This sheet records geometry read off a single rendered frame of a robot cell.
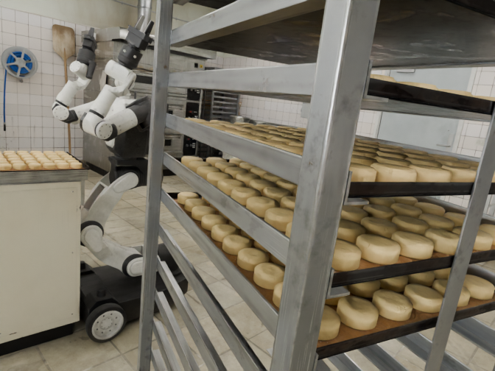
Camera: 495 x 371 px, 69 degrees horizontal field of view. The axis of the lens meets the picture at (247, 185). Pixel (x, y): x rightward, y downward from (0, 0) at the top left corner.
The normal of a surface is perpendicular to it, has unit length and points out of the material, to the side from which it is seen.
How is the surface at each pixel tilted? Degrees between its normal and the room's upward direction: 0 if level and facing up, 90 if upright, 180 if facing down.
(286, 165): 90
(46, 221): 90
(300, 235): 90
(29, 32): 90
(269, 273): 0
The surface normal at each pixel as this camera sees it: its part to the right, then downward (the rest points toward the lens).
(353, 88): 0.44, 0.26
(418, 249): -0.17, 0.21
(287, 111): -0.70, 0.08
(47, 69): 0.70, 0.24
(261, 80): -0.89, 0.00
